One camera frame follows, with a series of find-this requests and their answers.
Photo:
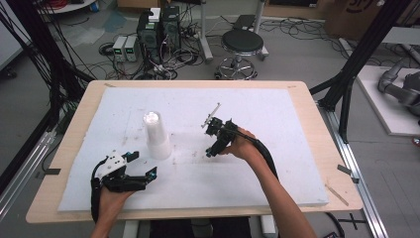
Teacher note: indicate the cardboard box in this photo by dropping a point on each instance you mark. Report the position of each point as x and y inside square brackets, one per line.
[363, 16]

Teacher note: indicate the grey power supply unit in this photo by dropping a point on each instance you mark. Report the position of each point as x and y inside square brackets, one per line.
[131, 48]
[119, 48]

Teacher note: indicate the black tape strip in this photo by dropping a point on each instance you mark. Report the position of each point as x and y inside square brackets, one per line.
[346, 172]
[52, 171]

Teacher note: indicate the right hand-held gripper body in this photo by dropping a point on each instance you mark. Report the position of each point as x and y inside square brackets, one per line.
[222, 127]

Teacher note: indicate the person's right hand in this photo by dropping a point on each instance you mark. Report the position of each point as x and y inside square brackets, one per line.
[244, 147]

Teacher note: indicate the black computer tower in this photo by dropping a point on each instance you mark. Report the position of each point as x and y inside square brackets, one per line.
[171, 28]
[148, 36]

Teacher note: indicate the person's left hand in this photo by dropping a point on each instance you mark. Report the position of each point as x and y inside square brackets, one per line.
[110, 201]

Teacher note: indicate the grey metal post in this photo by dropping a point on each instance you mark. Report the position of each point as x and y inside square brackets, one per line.
[205, 39]
[260, 29]

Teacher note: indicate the black metal frame post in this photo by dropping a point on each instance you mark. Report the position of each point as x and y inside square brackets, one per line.
[43, 46]
[360, 49]

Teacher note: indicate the white foam mat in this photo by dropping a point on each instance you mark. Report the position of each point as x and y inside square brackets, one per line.
[214, 185]

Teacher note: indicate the black round stool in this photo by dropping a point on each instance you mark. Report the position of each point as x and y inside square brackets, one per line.
[242, 42]

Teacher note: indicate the thin wooden stick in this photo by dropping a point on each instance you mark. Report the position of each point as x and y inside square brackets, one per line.
[336, 195]

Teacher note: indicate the white floor board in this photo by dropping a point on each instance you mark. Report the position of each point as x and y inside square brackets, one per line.
[386, 115]

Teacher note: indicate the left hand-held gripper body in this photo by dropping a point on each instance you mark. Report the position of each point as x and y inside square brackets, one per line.
[114, 168]

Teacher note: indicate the aluminium floor rail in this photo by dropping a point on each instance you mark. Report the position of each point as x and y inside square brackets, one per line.
[23, 175]
[356, 172]

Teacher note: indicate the small white box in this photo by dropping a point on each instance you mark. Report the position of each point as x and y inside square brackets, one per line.
[154, 15]

